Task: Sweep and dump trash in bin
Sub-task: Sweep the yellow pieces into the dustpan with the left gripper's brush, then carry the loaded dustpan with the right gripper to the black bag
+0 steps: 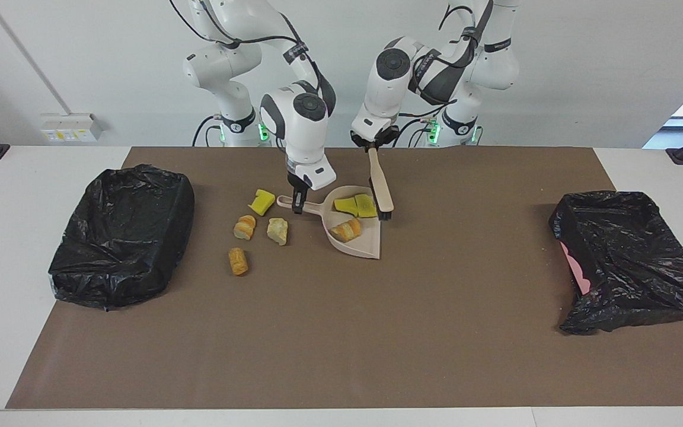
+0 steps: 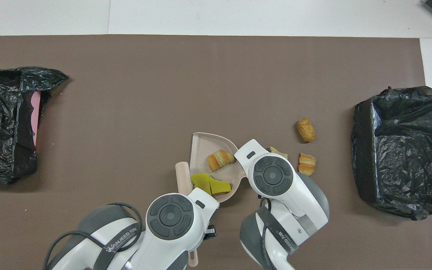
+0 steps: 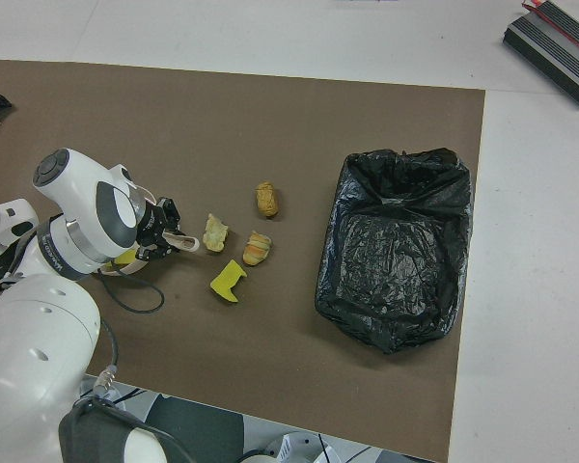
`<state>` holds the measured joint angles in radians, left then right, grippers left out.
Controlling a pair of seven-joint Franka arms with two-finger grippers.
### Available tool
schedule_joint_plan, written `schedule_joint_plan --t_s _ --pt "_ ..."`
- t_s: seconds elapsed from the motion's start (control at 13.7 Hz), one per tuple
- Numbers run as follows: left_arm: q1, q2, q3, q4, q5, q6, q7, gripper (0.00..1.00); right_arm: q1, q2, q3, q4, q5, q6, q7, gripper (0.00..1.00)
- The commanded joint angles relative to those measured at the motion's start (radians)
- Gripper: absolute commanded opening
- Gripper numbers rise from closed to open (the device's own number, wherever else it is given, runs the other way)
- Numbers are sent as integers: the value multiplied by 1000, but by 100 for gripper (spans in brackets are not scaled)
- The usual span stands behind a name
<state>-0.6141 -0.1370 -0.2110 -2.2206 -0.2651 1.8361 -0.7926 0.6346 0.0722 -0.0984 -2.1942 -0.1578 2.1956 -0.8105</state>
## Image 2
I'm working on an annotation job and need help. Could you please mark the beige plastic dustpan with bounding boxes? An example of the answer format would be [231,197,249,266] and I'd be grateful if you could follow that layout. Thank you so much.
[189,132,246,203]

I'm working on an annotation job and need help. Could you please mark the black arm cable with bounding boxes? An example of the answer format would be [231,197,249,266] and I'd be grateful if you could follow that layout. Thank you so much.
[259,197,278,270]
[43,202,143,270]

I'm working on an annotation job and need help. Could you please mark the pink plastic bin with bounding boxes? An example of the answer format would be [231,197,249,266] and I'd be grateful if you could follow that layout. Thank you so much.
[30,92,41,146]

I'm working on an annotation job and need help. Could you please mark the croissant bread piece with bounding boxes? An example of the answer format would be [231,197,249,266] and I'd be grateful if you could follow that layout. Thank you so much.
[207,149,236,172]

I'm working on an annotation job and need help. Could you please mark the beige hand brush black bristles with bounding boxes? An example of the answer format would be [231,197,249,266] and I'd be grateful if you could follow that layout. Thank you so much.
[175,161,198,267]

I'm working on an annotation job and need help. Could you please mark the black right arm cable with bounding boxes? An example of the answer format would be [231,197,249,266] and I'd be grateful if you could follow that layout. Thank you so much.
[259,197,278,270]

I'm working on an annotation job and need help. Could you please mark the pale bread chunk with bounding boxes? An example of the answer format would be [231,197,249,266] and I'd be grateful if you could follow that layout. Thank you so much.
[270,146,288,159]

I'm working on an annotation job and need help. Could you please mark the brown bread roll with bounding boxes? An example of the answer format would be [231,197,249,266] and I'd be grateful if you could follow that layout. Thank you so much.
[296,118,316,143]

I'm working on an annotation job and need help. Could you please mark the yellow sponge piece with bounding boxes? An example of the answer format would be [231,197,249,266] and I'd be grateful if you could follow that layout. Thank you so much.
[190,173,212,195]
[209,176,232,195]

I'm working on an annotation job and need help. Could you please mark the brown table mat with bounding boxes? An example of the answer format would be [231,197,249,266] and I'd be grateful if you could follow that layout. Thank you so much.
[0,34,432,270]

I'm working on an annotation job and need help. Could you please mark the sliced striped bread piece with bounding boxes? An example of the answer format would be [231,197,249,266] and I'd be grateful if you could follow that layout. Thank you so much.
[298,152,317,176]

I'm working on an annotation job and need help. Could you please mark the bin lined with black bag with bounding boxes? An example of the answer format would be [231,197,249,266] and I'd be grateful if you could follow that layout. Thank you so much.
[351,86,432,221]

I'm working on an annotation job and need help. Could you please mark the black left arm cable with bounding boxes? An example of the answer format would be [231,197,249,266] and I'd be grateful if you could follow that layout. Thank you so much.
[43,202,143,270]

